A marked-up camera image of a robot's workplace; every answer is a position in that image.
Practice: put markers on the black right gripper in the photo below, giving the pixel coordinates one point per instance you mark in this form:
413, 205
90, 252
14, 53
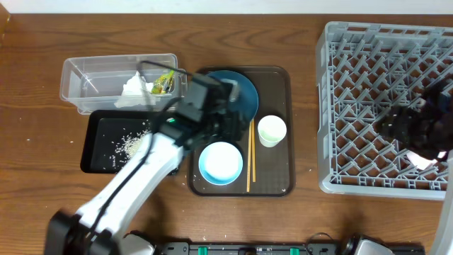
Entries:
396, 122

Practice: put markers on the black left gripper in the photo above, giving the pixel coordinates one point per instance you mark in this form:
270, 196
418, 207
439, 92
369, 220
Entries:
232, 127

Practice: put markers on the yellow green snack wrapper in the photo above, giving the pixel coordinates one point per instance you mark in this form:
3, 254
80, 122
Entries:
163, 84

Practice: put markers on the light blue rice bowl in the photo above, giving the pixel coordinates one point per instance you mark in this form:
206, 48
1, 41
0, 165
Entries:
220, 163

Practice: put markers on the white tissue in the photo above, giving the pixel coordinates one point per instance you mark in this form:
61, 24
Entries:
136, 92

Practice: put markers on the white rice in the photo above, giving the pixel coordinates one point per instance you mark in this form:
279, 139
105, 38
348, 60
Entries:
127, 138

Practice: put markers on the white cup pink inside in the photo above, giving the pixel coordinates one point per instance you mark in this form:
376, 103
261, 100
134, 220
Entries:
423, 163

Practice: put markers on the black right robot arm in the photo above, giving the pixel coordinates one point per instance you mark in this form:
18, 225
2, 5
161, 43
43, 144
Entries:
443, 238

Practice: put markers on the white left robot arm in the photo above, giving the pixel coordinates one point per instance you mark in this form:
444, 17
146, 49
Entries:
184, 124

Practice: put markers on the grey dishwasher rack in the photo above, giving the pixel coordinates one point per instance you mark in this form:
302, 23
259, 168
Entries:
363, 69

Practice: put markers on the blue plate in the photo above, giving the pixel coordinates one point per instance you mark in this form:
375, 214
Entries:
248, 100

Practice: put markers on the right wooden chopstick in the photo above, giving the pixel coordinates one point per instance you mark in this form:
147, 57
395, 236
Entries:
253, 150

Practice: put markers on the wooden chopstick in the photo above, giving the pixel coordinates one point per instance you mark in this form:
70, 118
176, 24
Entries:
253, 150
249, 159

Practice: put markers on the left wooden chopstick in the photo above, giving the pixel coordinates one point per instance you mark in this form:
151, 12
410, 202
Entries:
249, 159

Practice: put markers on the white cup green inside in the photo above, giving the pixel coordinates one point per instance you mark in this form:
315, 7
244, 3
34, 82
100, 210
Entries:
271, 130

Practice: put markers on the dark brown serving tray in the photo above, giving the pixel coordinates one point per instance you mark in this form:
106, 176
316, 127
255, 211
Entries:
274, 174

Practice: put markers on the black plastic tray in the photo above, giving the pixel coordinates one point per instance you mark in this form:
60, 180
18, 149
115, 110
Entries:
102, 138

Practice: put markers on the clear plastic bin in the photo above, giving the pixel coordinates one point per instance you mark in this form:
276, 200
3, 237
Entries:
96, 83

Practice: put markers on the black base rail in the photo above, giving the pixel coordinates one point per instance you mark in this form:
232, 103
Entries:
247, 248

